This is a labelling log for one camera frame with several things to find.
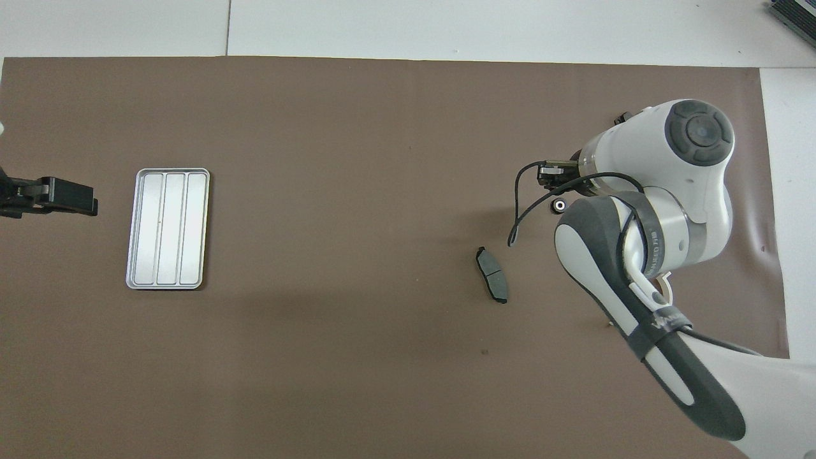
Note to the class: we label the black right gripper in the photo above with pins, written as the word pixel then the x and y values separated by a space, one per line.
pixel 574 172

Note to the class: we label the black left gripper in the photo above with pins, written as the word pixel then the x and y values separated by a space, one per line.
pixel 16 197

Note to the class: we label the brown table mat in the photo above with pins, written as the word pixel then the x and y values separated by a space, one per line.
pixel 319 370

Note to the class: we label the dark grey ribbed case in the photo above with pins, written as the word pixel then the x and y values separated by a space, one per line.
pixel 797 16

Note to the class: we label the white curved plastic bracket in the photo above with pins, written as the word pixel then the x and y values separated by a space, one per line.
pixel 667 284

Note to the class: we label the black bearing gear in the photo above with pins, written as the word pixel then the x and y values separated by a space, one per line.
pixel 559 204

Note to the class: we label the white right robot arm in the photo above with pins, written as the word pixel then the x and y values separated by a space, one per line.
pixel 669 159

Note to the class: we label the dark grey brake pad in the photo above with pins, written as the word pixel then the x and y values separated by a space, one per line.
pixel 492 274
pixel 621 119

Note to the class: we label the silver metal tray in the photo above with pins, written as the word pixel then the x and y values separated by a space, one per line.
pixel 167 229

